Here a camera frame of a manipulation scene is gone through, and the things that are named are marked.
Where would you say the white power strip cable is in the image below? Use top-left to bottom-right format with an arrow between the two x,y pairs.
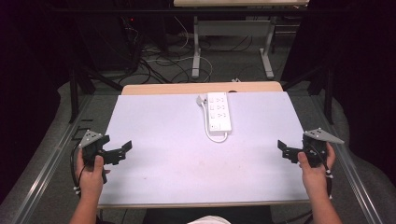
200,102 -> 230,145

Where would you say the person's dark lap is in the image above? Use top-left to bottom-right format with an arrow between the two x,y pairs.
142,205 -> 276,224

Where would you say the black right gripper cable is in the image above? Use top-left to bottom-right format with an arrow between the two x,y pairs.
309,145 -> 334,201

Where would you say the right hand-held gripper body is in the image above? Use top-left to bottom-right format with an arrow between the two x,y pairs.
301,127 -> 346,170

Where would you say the white plug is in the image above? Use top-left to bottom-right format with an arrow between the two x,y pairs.
195,94 -> 209,107

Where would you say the black metal stand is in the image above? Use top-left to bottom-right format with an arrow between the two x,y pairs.
67,63 -> 125,124
281,63 -> 335,126

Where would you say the white table mat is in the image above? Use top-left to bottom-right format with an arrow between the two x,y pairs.
98,91 -> 310,207

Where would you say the white floor cable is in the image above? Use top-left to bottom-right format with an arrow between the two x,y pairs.
146,16 -> 215,84

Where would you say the person's white shirt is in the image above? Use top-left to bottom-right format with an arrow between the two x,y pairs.
186,215 -> 232,224

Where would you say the wooden table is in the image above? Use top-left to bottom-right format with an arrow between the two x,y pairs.
97,80 -> 310,210

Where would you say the bundle of black floor cables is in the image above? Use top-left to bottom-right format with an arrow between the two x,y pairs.
120,17 -> 194,86

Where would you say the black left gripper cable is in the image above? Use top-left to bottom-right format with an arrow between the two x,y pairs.
70,140 -> 88,198

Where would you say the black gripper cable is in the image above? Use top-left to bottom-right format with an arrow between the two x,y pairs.
70,140 -> 88,198
309,145 -> 334,201

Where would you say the person's left hand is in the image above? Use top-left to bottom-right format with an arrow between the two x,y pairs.
75,154 -> 112,200

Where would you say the metal floor rail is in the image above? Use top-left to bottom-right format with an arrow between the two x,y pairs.
8,94 -> 94,224
307,92 -> 385,224

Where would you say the person's right hand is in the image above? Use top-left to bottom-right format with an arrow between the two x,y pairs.
296,142 -> 337,200

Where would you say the white-legged desk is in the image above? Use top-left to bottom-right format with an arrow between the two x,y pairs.
173,0 -> 310,80

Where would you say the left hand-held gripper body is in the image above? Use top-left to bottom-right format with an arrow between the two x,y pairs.
78,129 -> 111,185

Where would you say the white power strip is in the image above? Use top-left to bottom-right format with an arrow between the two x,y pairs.
206,91 -> 233,136

